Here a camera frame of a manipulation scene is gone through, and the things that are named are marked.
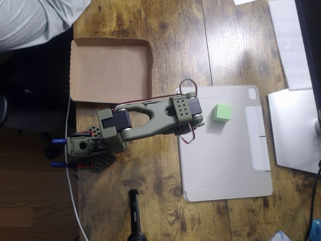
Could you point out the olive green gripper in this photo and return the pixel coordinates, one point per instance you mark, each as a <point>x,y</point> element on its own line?
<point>184,131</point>

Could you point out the green cube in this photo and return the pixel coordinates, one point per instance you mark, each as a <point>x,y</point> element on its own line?
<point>222,113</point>

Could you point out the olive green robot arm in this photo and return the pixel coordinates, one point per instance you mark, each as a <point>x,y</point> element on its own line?
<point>155,118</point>

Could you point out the cardboard tray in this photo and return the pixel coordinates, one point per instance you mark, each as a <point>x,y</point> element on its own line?
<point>107,72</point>

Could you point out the tablet in beige folio case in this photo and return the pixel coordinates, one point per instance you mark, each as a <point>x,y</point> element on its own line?
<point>220,160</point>

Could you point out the silver monitor stand base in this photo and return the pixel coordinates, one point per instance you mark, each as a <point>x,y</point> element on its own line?
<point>293,130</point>

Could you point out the white foam sheet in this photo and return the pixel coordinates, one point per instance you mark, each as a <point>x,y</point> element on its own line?
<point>288,45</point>

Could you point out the white paper sheet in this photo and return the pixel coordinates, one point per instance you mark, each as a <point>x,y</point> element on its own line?
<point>244,1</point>

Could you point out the white and blue packet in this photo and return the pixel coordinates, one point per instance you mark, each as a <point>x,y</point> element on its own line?
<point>281,237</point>

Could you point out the black monitor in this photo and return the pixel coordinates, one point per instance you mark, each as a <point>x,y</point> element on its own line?
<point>312,50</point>

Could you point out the blue round object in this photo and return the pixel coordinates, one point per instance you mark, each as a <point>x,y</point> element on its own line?
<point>316,229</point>

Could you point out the black chair armrest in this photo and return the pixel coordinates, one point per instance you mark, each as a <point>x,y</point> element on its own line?
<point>3,110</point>

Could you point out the person in grey shirt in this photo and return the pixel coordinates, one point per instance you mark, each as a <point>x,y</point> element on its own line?
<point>25,22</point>

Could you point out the dark perforated base plate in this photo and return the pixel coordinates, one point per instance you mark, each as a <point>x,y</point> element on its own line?
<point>104,162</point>

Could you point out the black camera stand pole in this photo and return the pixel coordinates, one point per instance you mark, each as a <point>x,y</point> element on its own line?
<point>135,213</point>

